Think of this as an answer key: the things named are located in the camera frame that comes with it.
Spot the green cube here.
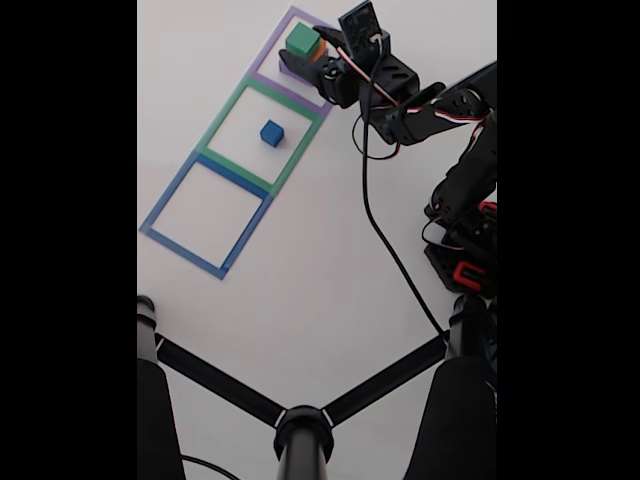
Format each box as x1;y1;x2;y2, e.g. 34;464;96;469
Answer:
286;22;322;56

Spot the small blue cube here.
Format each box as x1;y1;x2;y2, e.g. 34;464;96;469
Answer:
259;118;285;149

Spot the large purple cube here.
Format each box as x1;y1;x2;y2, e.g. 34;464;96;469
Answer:
278;52;314;81

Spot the purple tape square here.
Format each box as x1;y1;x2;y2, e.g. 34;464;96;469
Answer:
248;4;370;119

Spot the green tape square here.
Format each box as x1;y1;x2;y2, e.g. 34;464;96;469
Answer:
194;74;324;196

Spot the blue tape square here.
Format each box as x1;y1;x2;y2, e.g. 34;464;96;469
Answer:
138;149;275;281

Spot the red table clamp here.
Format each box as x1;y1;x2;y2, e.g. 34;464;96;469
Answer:
452;260;489;291

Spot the black tripod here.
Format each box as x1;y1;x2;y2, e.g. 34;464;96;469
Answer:
137;294;498;480

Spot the red white servo wire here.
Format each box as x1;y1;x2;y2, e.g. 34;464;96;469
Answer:
324;34;406;161

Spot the black gripper camera board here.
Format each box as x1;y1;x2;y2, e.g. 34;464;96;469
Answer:
338;0;391;59

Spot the black camera cable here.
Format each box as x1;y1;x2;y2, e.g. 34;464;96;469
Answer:
360;94;451;341

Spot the thin black cable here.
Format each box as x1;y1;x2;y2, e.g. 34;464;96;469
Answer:
179;453;246;480

